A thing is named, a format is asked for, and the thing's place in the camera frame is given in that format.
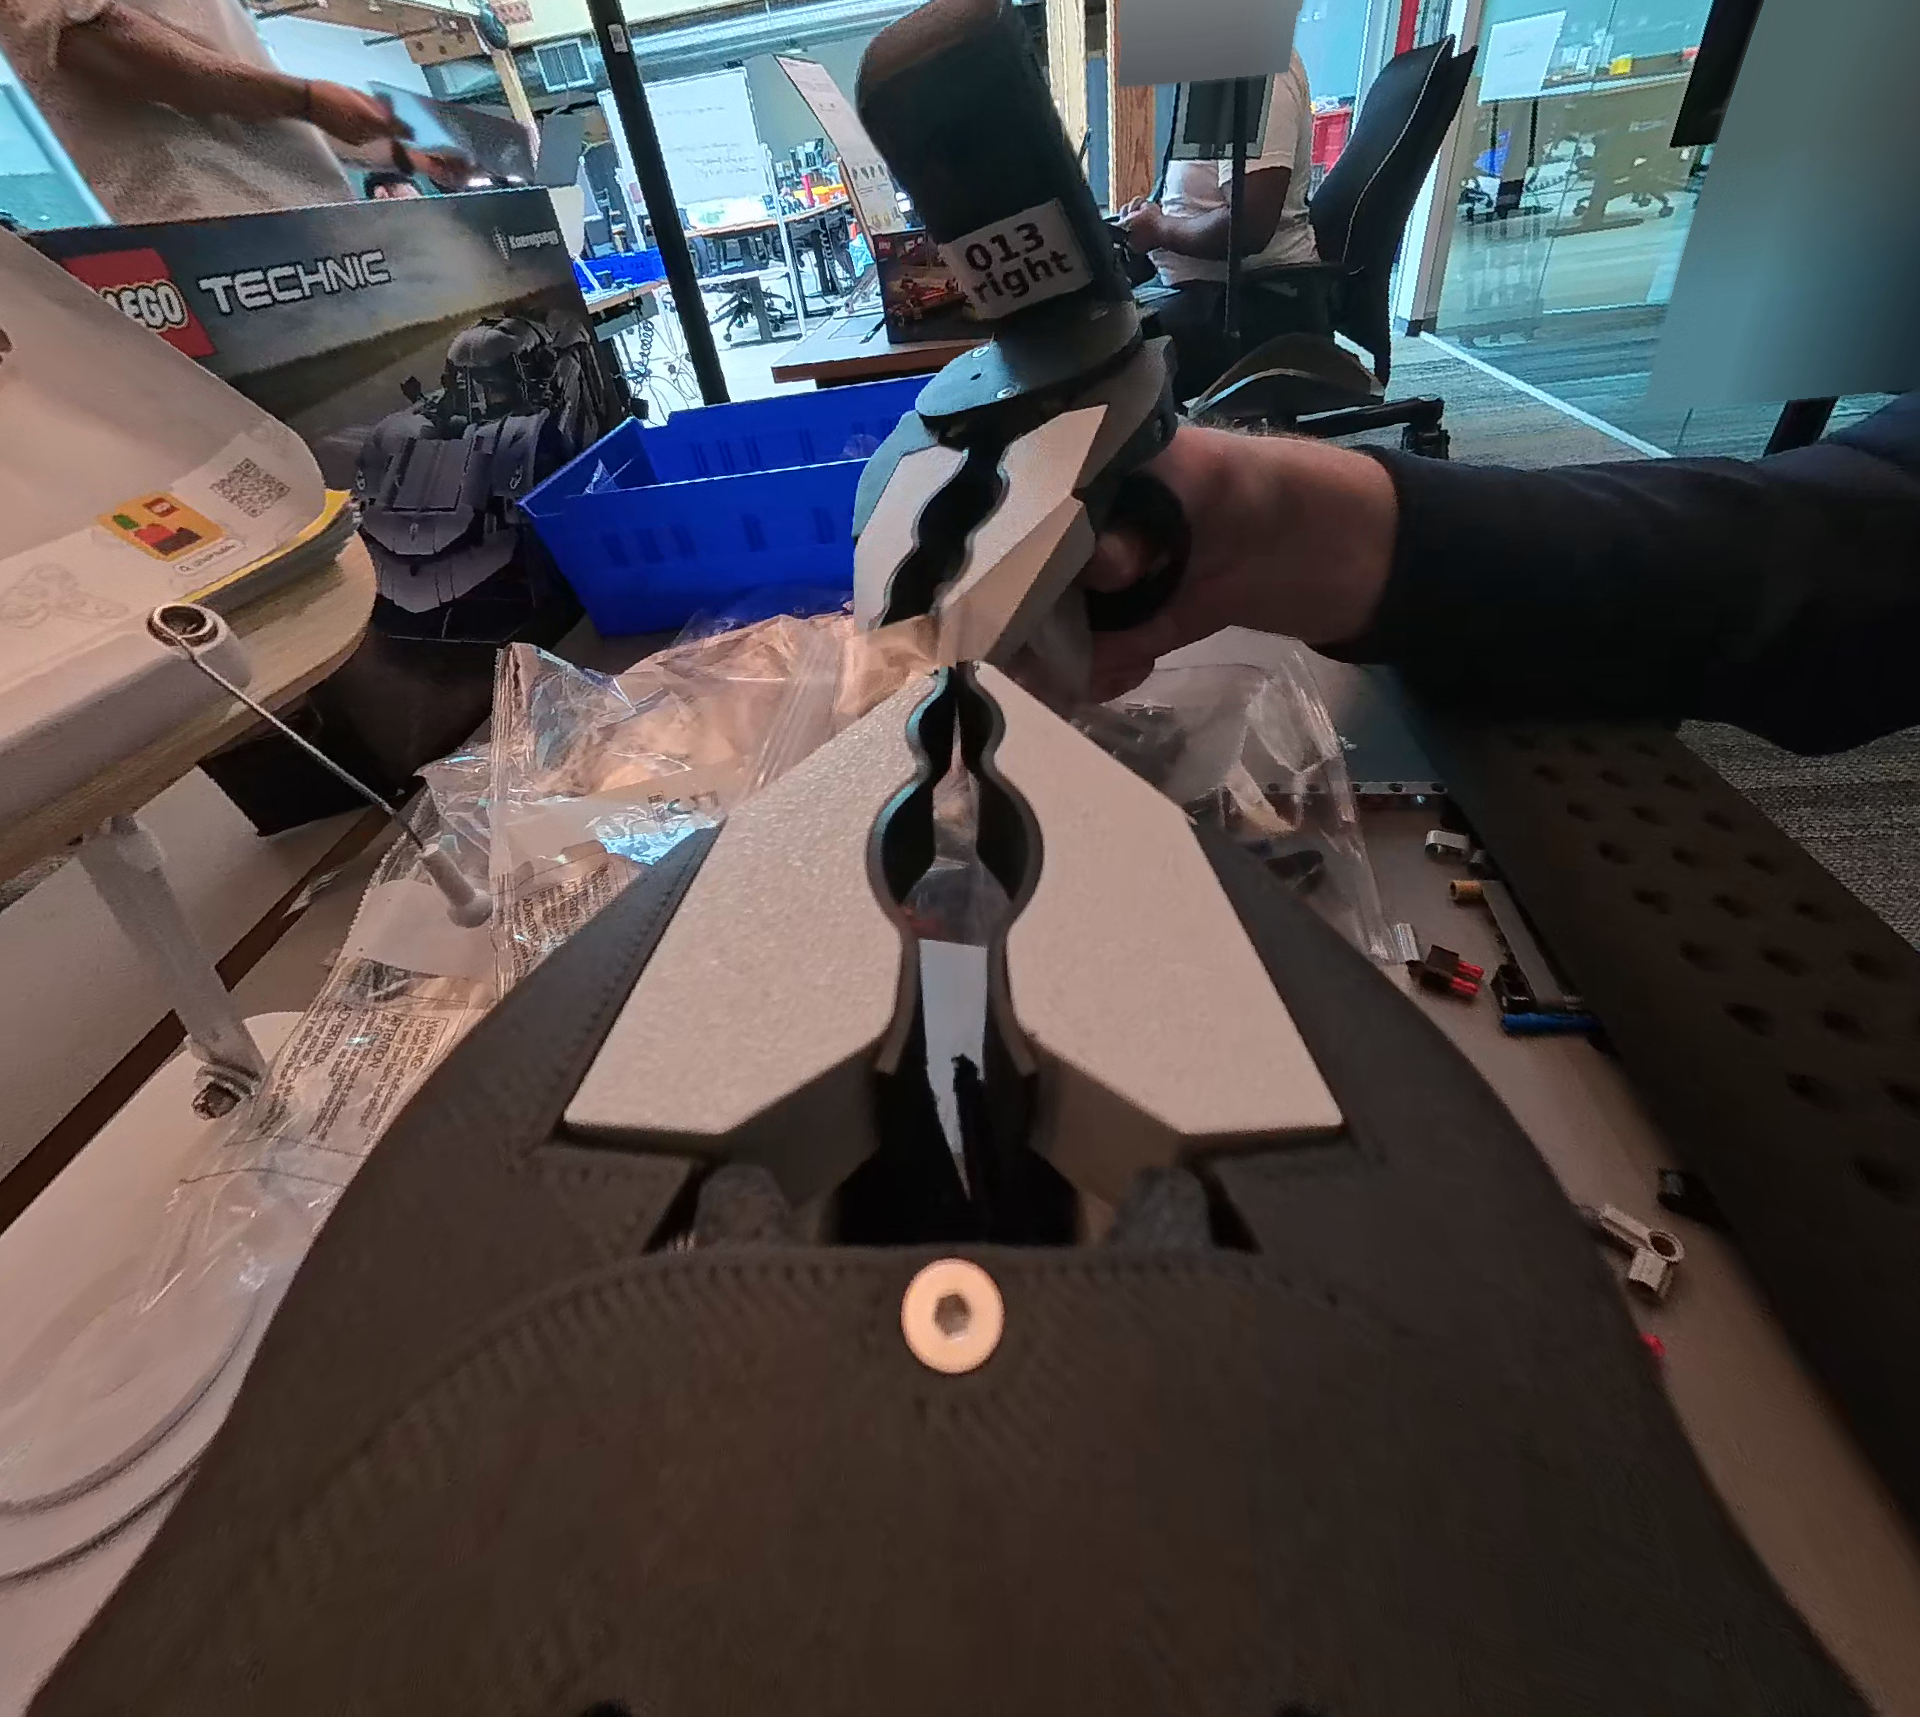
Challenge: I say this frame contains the black pole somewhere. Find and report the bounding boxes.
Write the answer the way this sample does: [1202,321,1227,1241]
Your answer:
[524,0,733,408]

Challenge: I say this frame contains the black office chair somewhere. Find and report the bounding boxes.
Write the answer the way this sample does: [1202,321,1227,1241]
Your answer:
[1202,37,1487,461]

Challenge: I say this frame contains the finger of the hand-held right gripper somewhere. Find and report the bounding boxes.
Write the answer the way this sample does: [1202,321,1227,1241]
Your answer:
[934,402,1108,668]
[855,424,1004,639]

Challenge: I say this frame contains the white toy connector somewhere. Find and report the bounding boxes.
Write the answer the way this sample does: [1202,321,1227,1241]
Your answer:
[1592,1203,1687,1300]

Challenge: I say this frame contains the wooden table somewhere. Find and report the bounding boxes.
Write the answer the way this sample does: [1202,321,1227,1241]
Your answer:
[771,330,977,388]

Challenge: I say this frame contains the toy set instruction booklet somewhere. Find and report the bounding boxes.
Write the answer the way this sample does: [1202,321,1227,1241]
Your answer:
[0,231,363,834]

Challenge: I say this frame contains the whiteboard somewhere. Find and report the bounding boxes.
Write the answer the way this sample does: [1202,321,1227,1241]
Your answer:
[650,66,759,211]

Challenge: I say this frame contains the person's right hand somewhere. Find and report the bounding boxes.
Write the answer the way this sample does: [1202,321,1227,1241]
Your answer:
[1075,426,1405,706]

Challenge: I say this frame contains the clear bag with printed warnings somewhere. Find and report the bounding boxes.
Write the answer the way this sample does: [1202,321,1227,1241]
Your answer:
[165,830,601,1241]

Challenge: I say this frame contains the black perforated pad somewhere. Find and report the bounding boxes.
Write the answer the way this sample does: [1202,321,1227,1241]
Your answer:
[1441,718,1920,1481]

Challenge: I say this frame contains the large dark toy set box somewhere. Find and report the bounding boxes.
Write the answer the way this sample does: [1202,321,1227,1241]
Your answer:
[30,187,637,834]

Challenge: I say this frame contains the person's right forearm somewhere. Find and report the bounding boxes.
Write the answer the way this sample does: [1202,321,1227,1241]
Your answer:
[1326,390,1920,757]

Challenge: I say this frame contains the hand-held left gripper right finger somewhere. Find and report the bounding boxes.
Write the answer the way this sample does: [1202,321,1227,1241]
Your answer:
[963,663,1348,1220]

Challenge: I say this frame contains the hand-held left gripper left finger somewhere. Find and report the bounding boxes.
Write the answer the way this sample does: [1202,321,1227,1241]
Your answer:
[561,665,961,1220]

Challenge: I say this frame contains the long grey toy beam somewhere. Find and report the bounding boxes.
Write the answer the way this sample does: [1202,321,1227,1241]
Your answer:
[1478,881,1576,1001]

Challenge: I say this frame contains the small clear bag toy pieces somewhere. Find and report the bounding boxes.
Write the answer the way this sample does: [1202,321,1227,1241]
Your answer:
[838,614,1418,969]

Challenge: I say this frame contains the small toy set box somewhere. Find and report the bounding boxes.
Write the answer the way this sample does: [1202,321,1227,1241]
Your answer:
[877,231,977,346]

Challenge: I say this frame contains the wooden book stand white legs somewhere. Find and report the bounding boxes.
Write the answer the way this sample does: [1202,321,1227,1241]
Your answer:
[0,539,497,1583]

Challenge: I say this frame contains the blue plastic bin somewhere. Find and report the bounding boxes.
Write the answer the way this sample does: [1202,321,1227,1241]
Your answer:
[637,373,930,483]
[522,419,902,639]

